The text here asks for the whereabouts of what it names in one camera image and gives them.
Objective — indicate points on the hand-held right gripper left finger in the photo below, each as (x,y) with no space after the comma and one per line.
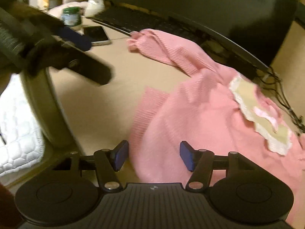
(120,155)

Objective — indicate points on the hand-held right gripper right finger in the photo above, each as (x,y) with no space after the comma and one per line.
(185,156)

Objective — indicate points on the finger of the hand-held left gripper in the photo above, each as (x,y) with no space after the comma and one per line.
(95,69)
(76,38)

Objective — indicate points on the pink knit sweater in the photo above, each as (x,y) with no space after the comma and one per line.
(202,114)

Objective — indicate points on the white smartphone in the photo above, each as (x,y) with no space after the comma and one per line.
(95,34)

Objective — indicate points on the green-lidded glass jar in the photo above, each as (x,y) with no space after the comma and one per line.
(71,16)

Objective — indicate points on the white plastic bag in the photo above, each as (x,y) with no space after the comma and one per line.
(94,6)

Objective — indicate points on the dark plant pot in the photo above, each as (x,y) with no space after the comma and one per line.
(54,2)

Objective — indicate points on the black keyboard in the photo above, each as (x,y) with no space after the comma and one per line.
(133,19)

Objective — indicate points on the white quilted mattress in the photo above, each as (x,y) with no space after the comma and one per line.
(19,136)

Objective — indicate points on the black computer monitor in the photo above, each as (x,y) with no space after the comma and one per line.
(214,9)

